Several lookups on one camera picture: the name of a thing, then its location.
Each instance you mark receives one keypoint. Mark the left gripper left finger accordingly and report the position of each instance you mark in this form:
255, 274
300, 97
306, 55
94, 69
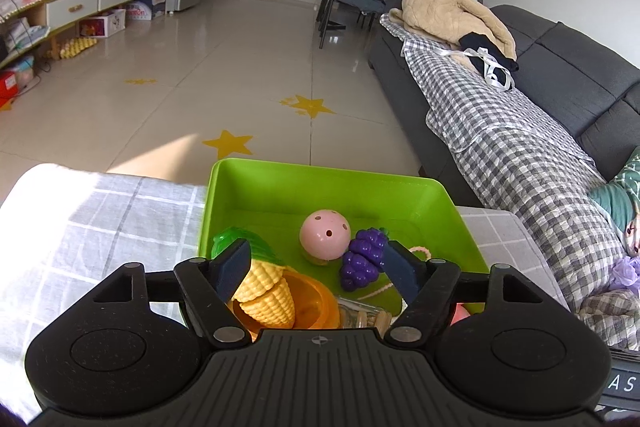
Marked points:
207, 287

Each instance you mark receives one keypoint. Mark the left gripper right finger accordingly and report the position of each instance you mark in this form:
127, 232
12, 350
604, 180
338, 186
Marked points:
428, 289

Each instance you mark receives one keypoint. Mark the yellow toy corn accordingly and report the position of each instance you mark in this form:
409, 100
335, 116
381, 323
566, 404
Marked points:
264, 294

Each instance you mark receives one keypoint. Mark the purple toy grapes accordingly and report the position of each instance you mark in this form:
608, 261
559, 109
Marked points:
363, 262

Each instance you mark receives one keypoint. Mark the clear plastic case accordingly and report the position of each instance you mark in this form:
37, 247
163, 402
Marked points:
355, 315

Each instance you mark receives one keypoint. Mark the orange yellow toy bowl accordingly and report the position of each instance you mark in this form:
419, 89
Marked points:
297, 302

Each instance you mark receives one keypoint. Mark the pink capsule ball toy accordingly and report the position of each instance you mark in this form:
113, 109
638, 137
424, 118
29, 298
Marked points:
324, 236

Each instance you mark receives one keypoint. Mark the pink pig toy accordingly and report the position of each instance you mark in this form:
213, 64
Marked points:
460, 313

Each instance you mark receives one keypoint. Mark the green plastic cookie box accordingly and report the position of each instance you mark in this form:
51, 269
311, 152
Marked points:
273, 200

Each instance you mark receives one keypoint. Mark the grey plaid sofa cover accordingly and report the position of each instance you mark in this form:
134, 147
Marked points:
517, 158

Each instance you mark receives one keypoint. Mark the grey checked tablecloth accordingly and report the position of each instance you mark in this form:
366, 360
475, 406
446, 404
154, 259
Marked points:
64, 230

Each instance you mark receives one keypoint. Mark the teal patterned cushion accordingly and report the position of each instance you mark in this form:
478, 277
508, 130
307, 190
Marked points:
620, 199

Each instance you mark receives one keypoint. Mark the black white garment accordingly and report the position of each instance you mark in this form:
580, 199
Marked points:
496, 69

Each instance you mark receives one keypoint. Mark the dark grey sofa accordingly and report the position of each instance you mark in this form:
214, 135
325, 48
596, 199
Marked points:
588, 88

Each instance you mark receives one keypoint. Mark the beige blanket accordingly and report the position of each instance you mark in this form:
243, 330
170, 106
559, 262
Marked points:
450, 20

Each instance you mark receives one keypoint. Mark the white tv cabinet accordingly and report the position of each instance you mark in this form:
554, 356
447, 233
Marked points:
27, 24

